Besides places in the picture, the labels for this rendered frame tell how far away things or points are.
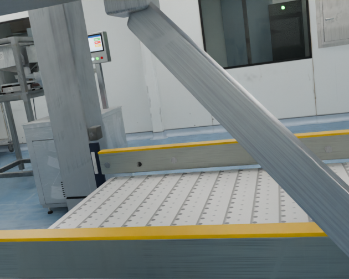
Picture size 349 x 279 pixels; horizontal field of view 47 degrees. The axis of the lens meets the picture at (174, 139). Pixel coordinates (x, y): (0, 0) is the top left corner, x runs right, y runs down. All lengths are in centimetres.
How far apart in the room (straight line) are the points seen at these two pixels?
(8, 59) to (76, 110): 371
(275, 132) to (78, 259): 18
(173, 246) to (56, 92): 39
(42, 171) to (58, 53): 275
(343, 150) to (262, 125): 34
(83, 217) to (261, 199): 19
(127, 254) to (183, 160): 27
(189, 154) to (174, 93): 517
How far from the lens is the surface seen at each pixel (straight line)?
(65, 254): 32
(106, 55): 334
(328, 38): 552
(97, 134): 60
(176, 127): 578
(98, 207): 47
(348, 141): 53
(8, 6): 35
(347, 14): 556
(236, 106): 21
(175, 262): 29
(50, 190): 335
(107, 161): 58
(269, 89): 554
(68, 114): 61
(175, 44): 24
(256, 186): 47
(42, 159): 329
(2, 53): 433
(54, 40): 61
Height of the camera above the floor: 110
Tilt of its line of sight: 11 degrees down
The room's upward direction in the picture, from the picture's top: 8 degrees counter-clockwise
